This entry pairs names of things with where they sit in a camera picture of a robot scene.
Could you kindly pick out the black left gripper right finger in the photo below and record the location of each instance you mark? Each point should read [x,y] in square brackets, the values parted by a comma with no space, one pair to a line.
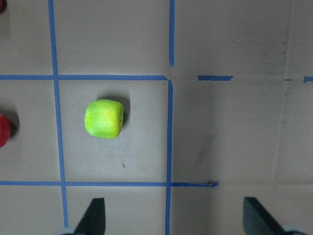
[258,221]

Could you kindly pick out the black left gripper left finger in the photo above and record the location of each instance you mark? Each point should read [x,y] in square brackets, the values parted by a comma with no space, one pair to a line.
[93,221]

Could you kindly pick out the green apple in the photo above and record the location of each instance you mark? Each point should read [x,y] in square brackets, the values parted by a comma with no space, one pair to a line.
[104,118]

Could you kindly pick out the red apple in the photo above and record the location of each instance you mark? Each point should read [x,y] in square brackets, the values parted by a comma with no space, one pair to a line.
[5,130]

